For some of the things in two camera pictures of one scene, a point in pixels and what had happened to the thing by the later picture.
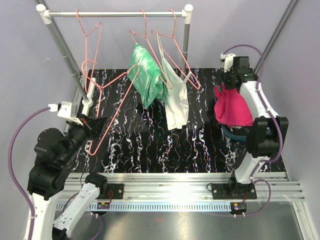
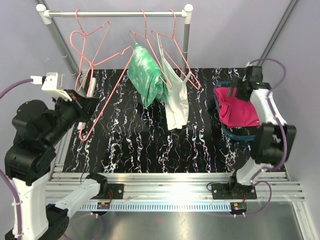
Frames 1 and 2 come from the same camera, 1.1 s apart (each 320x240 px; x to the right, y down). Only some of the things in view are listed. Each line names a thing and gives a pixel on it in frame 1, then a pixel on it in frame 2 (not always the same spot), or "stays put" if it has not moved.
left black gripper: [93, 124] -> [85, 106]
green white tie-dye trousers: [146, 75] stays put
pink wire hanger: [99, 102] -> [89, 82]
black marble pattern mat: [135, 139] stays put
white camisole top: [176, 93] stays put
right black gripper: [224, 76] -> [238, 83]
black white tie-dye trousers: [240, 130] stays put
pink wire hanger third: [146, 36] stays put
